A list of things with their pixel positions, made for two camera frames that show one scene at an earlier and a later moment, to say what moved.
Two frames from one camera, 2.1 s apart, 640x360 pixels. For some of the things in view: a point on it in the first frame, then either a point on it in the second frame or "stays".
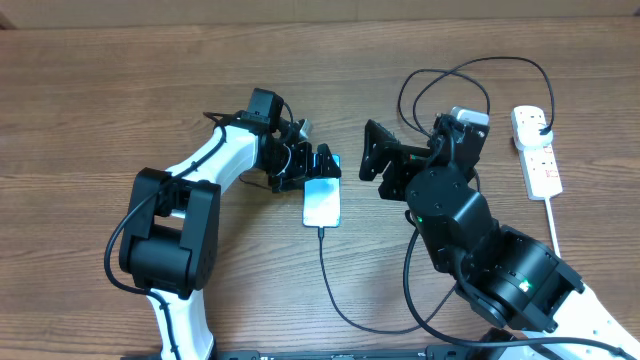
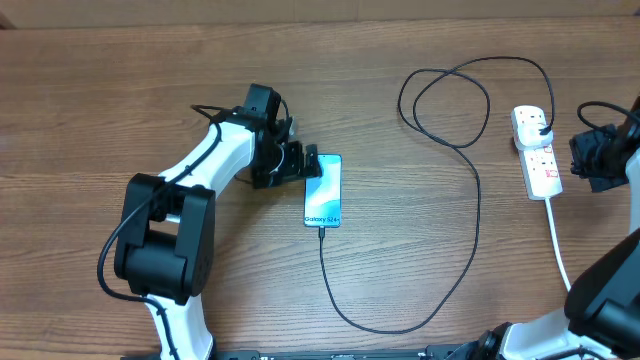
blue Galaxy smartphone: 322,199 stays
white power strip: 541,171 stays
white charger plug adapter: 526,127 stays
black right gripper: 411,164 to 577,144
